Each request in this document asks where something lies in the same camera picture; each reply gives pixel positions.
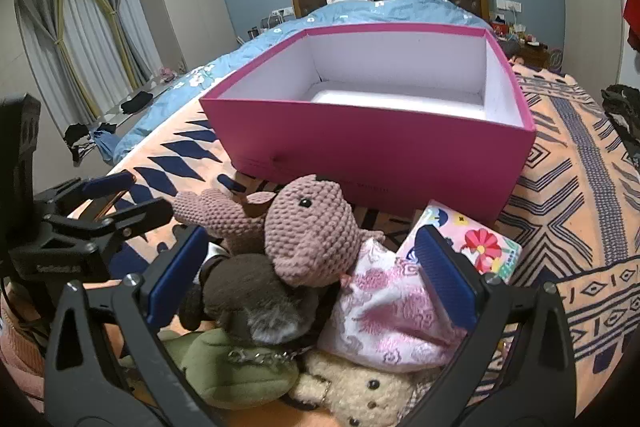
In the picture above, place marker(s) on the red jacket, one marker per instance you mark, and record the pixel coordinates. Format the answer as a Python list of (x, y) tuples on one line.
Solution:
[(632, 7)]

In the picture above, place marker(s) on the blue jeans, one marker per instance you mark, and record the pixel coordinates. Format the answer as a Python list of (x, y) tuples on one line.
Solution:
[(106, 147)]

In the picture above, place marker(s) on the green plush toy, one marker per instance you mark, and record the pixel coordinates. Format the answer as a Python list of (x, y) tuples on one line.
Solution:
[(225, 372)]

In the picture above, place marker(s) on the pink storage box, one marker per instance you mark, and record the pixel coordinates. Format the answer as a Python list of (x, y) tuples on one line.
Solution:
[(375, 147)]

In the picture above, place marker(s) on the blue floral duvet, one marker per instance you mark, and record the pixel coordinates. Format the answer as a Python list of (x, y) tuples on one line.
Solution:
[(210, 77)]

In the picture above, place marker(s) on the red box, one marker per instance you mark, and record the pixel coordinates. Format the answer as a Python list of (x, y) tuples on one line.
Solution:
[(497, 27)]

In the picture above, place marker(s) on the black and white garment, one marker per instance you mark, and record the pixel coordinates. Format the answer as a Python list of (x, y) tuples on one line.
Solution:
[(77, 137)]

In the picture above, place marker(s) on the black clothing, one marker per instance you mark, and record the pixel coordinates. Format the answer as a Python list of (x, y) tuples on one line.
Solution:
[(136, 102)]

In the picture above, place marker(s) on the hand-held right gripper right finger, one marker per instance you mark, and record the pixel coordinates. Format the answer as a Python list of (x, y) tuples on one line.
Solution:
[(445, 272)]

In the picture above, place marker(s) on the brown grey teddy bear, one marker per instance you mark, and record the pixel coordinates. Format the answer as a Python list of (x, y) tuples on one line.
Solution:
[(250, 292)]

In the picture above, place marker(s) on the wooden nightstand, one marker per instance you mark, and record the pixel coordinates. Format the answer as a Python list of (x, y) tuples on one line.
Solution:
[(537, 57)]

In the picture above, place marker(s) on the dark clothes pile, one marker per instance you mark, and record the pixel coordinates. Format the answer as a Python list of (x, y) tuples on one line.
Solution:
[(622, 107)]

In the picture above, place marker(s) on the white wall socket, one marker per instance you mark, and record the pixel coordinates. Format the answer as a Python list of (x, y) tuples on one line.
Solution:
[(280, 12), (508, 4)]

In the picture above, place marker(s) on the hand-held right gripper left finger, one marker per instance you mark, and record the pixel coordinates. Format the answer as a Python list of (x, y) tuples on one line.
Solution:
[(175, 267)]

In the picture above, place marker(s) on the white sheer curtain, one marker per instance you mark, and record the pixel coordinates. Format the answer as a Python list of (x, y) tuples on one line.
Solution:
[(80, 37)]

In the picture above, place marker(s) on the pink slippers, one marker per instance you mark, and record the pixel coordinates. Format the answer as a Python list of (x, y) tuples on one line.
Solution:
[(166, 72)]

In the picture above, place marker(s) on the pink crochet plush toy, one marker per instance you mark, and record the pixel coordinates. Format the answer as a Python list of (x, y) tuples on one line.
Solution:
[(310, 227)]

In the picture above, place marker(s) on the person's left forearm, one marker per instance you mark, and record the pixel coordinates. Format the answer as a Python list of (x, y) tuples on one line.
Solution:
[(20, 357)]

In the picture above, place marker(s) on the cream plush bear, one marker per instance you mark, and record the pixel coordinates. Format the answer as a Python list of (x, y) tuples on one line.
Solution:
[(360, 392)]

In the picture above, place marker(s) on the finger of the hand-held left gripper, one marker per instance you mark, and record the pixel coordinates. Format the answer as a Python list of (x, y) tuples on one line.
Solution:
[(107, 184), (145, 212)]

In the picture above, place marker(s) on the orange patterned blanket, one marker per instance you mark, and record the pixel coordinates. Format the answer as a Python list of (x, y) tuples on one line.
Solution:
[(575, 207)]

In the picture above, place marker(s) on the floral tissue pack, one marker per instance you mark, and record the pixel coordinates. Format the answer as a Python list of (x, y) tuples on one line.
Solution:
[(480, 242)]

